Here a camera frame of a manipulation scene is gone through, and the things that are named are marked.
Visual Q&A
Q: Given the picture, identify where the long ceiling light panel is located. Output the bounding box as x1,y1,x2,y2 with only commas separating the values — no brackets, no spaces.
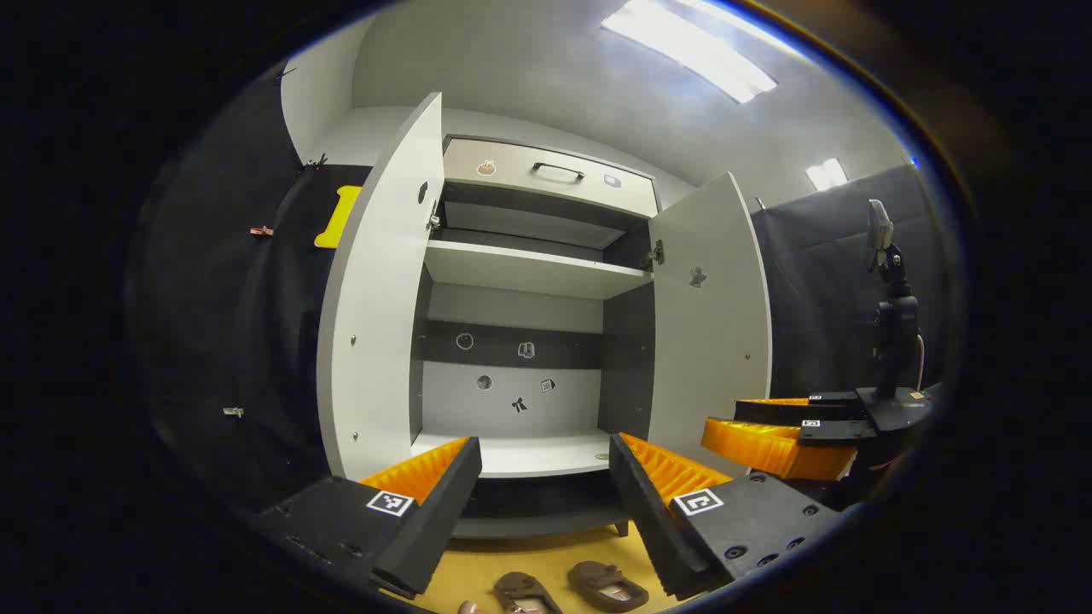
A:
600,0,779,105

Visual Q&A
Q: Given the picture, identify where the brown fuzzy shoe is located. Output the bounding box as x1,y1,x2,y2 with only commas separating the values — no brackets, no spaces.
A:
567,560,649,613
493,571,564,614

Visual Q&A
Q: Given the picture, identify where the white shoe cabinet door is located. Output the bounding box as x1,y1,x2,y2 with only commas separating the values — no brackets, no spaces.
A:
316,92,444,483
648,172,773,478

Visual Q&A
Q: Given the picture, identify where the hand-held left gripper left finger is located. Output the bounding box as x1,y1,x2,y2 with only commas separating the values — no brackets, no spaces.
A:
252,437,483,600

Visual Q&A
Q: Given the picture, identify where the grey white shoe cabinet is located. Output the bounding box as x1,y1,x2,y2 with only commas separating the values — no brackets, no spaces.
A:
408,135,662,540

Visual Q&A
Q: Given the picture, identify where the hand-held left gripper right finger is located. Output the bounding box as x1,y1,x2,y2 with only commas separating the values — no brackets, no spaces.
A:
608,432,845,600

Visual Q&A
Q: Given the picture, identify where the small ceiling light panel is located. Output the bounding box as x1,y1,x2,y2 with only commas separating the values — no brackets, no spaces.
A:
805,158,850,192

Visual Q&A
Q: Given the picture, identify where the beige cabinet drawer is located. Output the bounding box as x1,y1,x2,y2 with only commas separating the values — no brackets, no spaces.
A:
444,136,659,218

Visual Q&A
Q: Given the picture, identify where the white cabinet shelf board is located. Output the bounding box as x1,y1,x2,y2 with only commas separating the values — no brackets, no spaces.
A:
424,239,653,300
411,429,617,478

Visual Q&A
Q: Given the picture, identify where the black backdrop cloth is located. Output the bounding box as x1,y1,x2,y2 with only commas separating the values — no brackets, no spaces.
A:
132,68,376,513
751,164,948,402

